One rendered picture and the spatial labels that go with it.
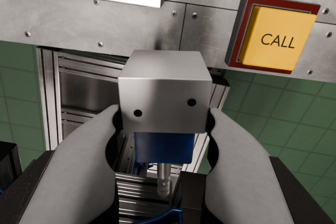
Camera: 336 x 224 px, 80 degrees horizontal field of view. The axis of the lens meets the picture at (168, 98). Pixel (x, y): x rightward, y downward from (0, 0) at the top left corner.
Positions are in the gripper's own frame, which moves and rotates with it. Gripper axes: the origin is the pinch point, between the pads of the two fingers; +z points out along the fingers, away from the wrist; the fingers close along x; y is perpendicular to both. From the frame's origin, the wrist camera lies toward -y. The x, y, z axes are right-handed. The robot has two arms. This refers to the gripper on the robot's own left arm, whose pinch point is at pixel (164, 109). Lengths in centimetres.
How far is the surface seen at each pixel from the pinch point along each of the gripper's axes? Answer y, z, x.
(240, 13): -4.3, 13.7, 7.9
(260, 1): -5.6, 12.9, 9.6
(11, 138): 84, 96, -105
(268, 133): 74, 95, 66
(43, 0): -5.0, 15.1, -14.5
